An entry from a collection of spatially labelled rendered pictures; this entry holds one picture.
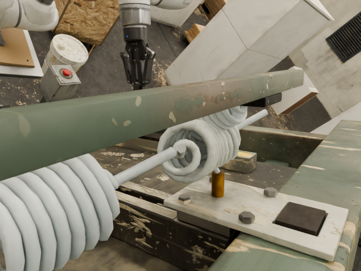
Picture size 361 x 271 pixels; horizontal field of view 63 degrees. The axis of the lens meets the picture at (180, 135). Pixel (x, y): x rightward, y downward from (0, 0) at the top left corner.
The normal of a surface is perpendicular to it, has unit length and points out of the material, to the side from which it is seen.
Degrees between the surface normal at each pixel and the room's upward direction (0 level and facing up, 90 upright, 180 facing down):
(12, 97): 0
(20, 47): 2
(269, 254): 50
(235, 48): 90
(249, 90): 40
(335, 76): 90
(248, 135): 90
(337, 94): 90
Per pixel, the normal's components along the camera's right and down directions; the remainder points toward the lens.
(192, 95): 0.81, 0.13
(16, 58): 0.64, -0.48
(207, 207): -0.02, -0.97
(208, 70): -0.67, 0.07
